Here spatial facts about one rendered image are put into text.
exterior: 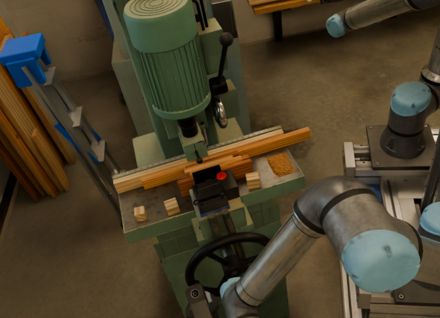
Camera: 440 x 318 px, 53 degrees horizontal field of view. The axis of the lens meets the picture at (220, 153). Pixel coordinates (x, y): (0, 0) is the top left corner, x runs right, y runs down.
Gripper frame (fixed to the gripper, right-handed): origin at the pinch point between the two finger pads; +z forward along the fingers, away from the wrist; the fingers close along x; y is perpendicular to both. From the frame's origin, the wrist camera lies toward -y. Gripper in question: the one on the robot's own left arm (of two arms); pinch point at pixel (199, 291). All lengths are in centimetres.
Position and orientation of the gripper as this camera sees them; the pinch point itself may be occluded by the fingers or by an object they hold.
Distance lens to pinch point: 130.1
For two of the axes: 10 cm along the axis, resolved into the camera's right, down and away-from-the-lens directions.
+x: 9.4, -3.4, 0.4
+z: -1.2, -2.3, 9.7
